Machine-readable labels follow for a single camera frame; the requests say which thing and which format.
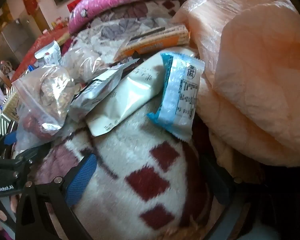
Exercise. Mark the silver and black snack packet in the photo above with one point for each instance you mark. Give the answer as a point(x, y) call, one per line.
point(90, 97)

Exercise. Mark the blue and white snack packet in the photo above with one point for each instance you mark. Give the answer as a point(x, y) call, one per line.
point(180, 100)

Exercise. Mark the plain white snack packet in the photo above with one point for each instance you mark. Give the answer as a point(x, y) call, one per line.
point(122, 100)

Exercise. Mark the floral fleece blanket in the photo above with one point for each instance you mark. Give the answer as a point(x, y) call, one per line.
point(140, 152)

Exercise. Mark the striped cardboard box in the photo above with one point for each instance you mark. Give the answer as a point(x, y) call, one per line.
point(1, 120)

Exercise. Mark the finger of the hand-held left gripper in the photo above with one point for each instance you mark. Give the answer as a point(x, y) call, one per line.
point(9, 138)
point(31, 155)

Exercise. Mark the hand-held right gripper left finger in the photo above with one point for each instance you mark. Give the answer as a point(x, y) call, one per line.
point(80, 178)

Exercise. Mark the red patterned tablecloth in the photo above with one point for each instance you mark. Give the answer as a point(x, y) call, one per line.
point(40, 43)

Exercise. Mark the clear zip bag of nuts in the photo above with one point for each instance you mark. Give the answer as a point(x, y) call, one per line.
point(50, 90)

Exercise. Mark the grey metal cabinet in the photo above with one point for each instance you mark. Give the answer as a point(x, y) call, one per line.
point(15, 37)

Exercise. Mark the clear bag of red dates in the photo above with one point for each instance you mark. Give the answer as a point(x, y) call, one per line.
point(30, 126)

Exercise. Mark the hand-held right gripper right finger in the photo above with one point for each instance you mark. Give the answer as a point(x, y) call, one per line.
point(221, 188)

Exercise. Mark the peach quilt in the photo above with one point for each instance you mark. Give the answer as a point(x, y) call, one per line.
point(252, 67)

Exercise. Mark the clear plastic bag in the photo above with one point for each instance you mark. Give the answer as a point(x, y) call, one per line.
point(82, 60)

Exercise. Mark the small white red-dot packet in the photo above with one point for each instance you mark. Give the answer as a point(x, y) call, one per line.
point(51, 55)

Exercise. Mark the long cracker packet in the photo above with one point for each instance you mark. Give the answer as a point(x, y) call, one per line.
point(152, 45)

